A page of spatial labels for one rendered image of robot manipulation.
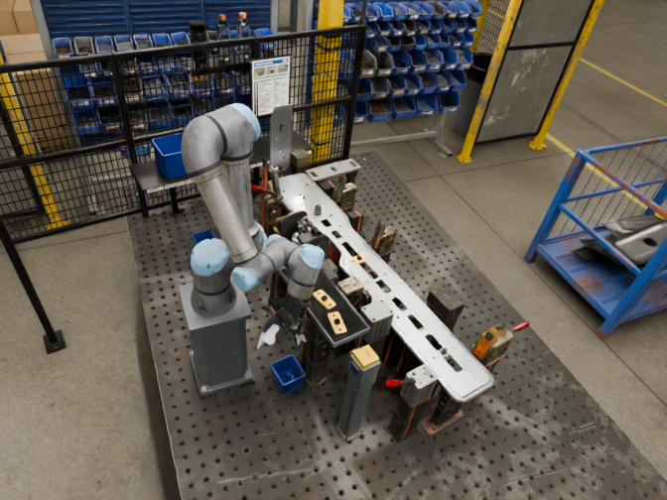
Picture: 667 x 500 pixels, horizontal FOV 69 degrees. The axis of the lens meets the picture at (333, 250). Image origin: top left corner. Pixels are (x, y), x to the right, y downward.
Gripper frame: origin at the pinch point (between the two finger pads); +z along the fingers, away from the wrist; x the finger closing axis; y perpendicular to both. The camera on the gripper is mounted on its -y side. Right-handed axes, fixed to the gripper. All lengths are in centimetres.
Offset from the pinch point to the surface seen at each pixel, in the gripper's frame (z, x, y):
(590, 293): -11, 247, -14
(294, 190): -29, 46, -82
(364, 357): -8.9, 16.4, 21.5
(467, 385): -4, 54, 36
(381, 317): -13.9, 33.2, 8.0
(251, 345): 27, 18, -39
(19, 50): -31, -41, -366
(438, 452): 27, 58, 34
